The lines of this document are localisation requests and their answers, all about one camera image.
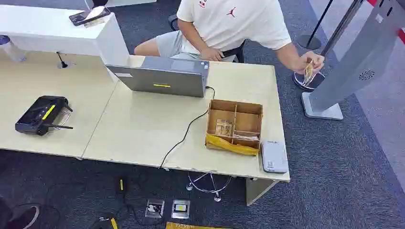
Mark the person's right hand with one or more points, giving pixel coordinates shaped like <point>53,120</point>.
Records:
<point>211,54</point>

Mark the person's left hand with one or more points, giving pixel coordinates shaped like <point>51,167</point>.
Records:
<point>302,63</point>

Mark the person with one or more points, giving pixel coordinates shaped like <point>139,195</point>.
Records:
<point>234,25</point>

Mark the grey laptop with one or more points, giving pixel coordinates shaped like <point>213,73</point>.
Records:
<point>164,80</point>

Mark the grey kiosk stand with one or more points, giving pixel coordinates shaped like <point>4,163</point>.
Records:
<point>357,53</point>

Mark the card stack in clear wrap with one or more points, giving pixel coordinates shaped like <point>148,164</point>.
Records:
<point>224,127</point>

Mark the wooden card box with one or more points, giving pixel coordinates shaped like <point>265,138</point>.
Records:
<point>248,121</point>

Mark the flat card stack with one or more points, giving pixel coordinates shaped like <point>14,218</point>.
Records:
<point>246,137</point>

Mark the yellow plastic bag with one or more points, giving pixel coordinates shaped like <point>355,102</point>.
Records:
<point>231,146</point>

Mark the white flat device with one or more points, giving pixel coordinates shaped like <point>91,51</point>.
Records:
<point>274,157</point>

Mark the red barrier belt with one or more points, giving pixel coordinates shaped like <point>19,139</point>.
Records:
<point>401,35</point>

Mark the black smartphone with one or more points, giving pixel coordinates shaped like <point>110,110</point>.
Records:
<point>88,15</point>

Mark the pale desk leg panel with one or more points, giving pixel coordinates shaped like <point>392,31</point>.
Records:
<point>258,189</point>

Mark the chrome stool base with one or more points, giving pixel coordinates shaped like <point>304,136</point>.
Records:
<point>212,189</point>

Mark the silver floor socket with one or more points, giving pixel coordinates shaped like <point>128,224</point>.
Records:
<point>154,208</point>
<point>180,209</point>

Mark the white desk partition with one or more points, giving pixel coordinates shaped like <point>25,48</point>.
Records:
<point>53,34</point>

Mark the yellow package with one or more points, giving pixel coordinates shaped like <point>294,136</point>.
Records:
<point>189,226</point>

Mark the black remote controller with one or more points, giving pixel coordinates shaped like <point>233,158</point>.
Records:
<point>39,115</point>

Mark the black device with yellow label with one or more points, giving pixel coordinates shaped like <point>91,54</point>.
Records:
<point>106,222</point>

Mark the clear water bottle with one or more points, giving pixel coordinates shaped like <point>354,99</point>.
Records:
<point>11,49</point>

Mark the black stanchion post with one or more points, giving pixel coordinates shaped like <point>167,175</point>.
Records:
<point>309,42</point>
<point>340,30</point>

